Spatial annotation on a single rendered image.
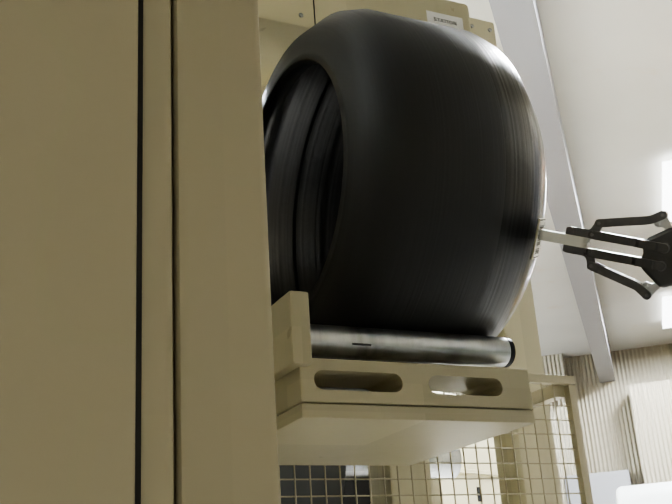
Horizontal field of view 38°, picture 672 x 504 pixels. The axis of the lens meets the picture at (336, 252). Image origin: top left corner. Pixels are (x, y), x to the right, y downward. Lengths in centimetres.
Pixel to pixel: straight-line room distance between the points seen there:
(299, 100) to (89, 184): 136
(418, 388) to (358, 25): 54
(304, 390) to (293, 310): 10
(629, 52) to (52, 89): 590
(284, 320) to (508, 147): 41
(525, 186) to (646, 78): 524
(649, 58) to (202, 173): 598
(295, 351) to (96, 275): 81
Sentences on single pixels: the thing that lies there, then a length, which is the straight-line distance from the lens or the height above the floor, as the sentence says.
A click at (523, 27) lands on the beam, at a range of 509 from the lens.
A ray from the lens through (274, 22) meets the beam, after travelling 195.
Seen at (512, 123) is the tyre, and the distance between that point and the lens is 143.
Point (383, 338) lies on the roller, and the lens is 135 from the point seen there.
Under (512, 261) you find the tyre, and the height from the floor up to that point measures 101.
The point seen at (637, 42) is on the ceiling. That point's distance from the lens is 622.
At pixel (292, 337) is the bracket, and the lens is 125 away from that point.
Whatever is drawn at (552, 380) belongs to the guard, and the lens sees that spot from 212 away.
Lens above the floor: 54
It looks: 21 degrees up
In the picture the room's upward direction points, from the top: 4 degrees counter-clockwise
